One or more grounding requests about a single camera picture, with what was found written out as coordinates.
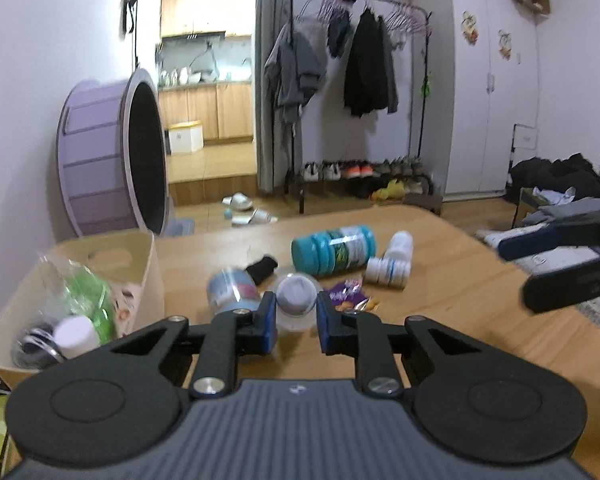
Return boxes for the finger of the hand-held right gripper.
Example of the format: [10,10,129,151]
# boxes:
[521,252,600,316]
[497,204,600,263]

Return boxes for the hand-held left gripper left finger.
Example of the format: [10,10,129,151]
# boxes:
[107,291,278,398]

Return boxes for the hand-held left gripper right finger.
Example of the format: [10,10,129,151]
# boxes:
[316,291,486,396]

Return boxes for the clear spray bottle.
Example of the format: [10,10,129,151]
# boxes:
[272,270,323,333]

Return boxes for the purple snack packet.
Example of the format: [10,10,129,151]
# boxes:
[325,277,381,313]

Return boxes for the blue-lid cotton swab jar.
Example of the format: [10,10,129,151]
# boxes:
[206,267,263,317]

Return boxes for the large teal bottle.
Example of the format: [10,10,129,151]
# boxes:
[291,225,378,278]

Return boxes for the white pill bottle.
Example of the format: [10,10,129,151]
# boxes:
[382,231,415,263]
[52,315,101,359]
[364,256,412,289]

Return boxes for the cream plastic container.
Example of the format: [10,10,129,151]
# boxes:
[0,230,167,392]

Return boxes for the clear bag of green sachets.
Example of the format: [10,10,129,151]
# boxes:
[27,255,121,346]

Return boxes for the black sphere with clear dome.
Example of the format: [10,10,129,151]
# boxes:
[11,317,66,368]

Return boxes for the white quilted bedding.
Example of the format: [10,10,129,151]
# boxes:
[475,187,600,343]

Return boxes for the small black cylinder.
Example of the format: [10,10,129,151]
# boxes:
[245,255,279,285]

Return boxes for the pile of dark clothes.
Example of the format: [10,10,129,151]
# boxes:
[510,152,600,201]

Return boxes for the white slipper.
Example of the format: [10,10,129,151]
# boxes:
[231,210,279,227]
[222,192,254,211]

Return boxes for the yellow duck toy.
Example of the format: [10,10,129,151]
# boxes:
[371,180,411,202]

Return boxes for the white wardrobe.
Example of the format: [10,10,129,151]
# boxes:
[410,0,541,198]

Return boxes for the row of shoes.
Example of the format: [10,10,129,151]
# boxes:
[300,157,431,196]

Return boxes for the black clothes rack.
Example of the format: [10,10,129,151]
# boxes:
[285,0,433,216]

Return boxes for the grey curtain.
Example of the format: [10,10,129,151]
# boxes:
[254,0,295,195]

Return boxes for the white foam box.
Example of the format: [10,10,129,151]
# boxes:
[169,120,203,155]

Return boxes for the wooden kitchen base cabinet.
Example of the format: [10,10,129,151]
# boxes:
[158,82,255,142]

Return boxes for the black hanging coat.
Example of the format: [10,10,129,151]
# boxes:
[343,7,399,118]

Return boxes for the purple cat exercise wheel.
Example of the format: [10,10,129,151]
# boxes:
[55,67,196,238]

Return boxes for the grey hanging clothes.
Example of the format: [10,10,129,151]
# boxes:
[263,22,328,138]

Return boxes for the pile of white dishes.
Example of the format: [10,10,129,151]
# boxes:
[157,65,221,87]

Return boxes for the dark grey hanging shorts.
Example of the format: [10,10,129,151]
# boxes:
[326,12,353,58]

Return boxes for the kitchen range hood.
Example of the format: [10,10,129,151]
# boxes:
[161,31,226,41]

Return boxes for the row of pink hangers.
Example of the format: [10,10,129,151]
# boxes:
[295,0,426,36]

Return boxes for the wooden wall cabinet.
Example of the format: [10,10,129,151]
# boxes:
[161,0,256,38]

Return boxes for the black hanging strap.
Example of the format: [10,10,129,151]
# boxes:
[120,0,137,38]

